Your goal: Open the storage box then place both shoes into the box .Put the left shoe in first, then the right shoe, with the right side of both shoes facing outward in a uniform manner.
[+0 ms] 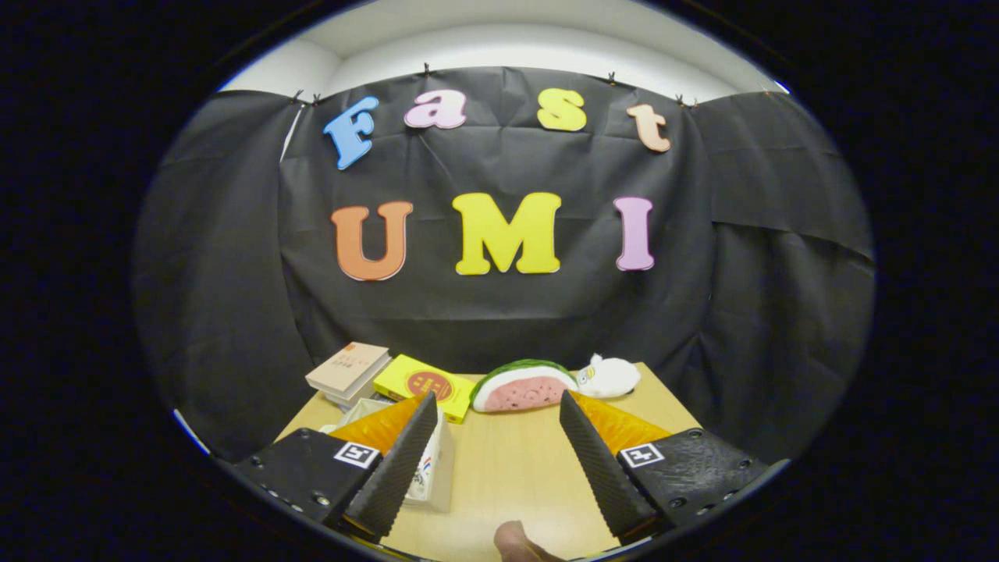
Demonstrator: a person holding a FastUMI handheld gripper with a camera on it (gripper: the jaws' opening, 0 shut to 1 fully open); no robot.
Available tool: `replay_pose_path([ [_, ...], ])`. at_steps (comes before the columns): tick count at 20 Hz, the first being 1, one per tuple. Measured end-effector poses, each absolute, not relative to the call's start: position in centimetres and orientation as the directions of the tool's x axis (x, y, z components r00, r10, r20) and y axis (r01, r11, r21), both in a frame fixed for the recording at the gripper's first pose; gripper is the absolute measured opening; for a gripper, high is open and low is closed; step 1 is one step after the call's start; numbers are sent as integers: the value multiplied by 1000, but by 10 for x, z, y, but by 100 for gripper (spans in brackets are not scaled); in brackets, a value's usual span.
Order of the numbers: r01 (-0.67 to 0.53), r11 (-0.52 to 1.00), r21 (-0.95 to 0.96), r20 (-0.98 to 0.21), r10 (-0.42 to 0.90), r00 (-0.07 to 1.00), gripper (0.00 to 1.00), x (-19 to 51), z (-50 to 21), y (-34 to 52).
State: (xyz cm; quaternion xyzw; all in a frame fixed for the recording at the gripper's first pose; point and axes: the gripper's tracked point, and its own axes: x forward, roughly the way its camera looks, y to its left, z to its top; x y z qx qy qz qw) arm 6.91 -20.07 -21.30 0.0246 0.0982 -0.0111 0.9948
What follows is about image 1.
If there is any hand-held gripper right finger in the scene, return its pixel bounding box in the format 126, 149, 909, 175
558, 389, 789, 546

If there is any beige fabric storage box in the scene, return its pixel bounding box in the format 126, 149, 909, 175
320, 398, 457, 514

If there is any white plush toy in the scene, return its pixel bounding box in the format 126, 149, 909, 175
575, 354, 642, 399

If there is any watermelon slice plush toy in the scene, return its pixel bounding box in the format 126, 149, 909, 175
470, 359, 580, 413

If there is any yellow book with red circle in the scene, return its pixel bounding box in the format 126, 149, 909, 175
373, 354, 477, 425

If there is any white canvas shoe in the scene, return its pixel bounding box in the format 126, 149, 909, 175
406, 441, 443, 502

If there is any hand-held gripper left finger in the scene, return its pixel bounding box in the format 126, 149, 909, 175
233, 390, 439, 545

